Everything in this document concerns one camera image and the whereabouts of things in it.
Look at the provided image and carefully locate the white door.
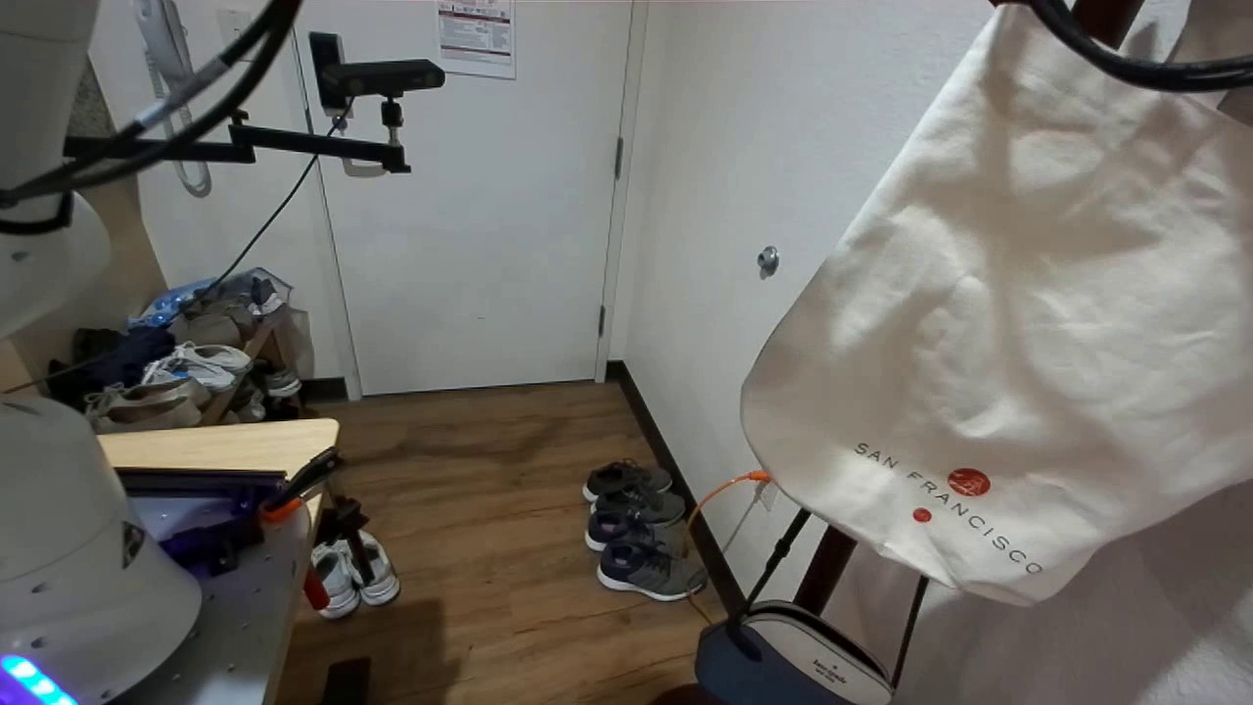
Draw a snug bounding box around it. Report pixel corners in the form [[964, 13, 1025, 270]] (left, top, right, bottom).
[[285, 0, 636, 398]]

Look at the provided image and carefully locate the black orange bar clamp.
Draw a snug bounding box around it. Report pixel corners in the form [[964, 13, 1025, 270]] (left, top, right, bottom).
[[250, 448, 352, 530]]

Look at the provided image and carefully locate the light wooden board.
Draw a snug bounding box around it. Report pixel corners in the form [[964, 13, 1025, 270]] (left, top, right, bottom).
[[93, 414, 345, 483]]

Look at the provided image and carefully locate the orange extension cable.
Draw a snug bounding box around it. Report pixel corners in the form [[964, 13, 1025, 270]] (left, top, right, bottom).
[[685, 467, 783, 530]]

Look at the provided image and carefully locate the cluttered items pile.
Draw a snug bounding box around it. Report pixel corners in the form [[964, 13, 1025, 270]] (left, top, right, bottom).
[[70, 262, 322, 435]]

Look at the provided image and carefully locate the white wall phone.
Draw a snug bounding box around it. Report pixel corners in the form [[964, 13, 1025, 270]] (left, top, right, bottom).
[[131, 0, 215, 202]]

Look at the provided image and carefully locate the black stereo camera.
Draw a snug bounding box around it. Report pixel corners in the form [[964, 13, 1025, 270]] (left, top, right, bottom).
[[305, 27, 450, 117]]

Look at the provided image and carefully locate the grey sneaker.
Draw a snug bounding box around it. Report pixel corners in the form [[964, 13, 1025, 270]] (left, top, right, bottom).
[[578, 487, 691, 557], [592, 534, 713, 606], [578, 460, 676, 508]]

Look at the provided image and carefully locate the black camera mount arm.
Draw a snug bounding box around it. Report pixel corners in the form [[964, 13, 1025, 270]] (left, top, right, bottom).
[[60, 89, 416, 181]]

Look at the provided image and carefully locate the paper notice on door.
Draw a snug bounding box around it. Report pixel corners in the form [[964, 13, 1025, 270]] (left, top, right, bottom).
[[433, 0, 520, 85]]

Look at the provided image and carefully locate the grey robot stand top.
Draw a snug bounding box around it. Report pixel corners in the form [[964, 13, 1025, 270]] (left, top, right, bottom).
[[114, 491, 328, 705]]

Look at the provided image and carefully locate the cream canvas tote bag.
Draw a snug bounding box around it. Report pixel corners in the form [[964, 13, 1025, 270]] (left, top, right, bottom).
[[737, 0, 1253, 611]]

